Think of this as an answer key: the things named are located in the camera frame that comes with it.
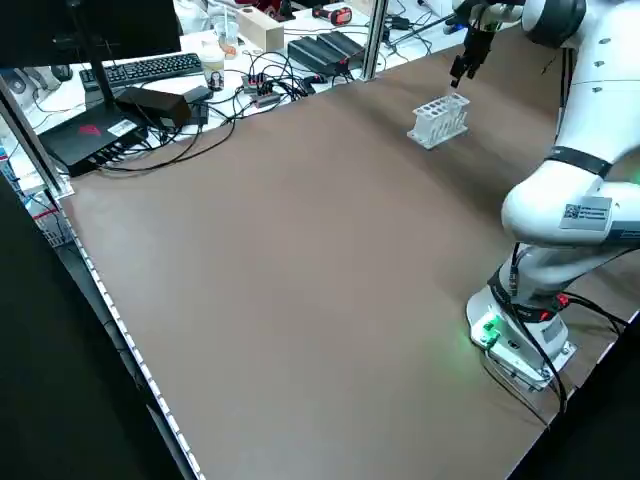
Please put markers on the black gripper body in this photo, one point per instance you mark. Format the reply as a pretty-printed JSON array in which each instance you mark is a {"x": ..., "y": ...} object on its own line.
[{"x": 477, "y": 47}]

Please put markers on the clear glass test tube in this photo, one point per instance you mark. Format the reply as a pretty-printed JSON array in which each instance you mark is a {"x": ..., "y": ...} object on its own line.
[{"x": 451, "y": 92}]

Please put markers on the white test tube rack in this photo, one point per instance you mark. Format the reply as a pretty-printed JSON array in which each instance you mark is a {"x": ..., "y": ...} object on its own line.
[{"x": 430, "y": 130}]

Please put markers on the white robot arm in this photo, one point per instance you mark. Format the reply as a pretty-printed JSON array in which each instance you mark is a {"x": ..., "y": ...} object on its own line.
[{"x": 590, "y": 125}]

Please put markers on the black power supply box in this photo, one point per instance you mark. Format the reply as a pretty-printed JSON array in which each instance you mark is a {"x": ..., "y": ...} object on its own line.
[
  {"x": 342, "y": 45},
  {"x": 305, "y": 54}
]

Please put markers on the red and black power tool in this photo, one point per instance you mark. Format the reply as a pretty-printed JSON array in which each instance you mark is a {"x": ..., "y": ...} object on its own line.
[{"x": 342, "y": 16}]

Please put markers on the usb hub with plugs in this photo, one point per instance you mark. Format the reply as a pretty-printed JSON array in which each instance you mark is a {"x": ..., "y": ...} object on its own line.
[{"x": 260, "y": 92}]

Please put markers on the clear plastic cup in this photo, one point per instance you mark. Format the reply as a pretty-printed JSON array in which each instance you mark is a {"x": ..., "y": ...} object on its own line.
[{"x": 227, "y": 35}]

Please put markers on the printed paper cup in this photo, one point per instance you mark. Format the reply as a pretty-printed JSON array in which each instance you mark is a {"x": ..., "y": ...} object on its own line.
[{"x": 212, "y": 70}]

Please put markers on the black power adapter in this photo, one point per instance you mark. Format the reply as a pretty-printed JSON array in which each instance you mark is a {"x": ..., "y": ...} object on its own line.
[{"x": 155, "y": 107}]

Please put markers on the black keyboard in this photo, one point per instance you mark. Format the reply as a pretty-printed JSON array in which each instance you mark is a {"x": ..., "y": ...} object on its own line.
[{"x": 150, "y": 67}]

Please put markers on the black computer monitor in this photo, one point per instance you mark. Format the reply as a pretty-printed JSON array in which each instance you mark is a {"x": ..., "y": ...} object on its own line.
[{"x": 125, "y": 25}]

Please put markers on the black monitor stand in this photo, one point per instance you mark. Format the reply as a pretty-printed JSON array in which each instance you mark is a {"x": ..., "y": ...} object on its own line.
[{"x": 97, "y": 75}]

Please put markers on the black computer with red logo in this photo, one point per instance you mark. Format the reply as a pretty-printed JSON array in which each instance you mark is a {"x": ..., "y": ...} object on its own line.
[{"x": 85, "y": 142}]

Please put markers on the black computer mouse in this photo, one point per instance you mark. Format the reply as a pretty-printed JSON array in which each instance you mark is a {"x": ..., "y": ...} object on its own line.
[{"x": 62, "y": 72}]

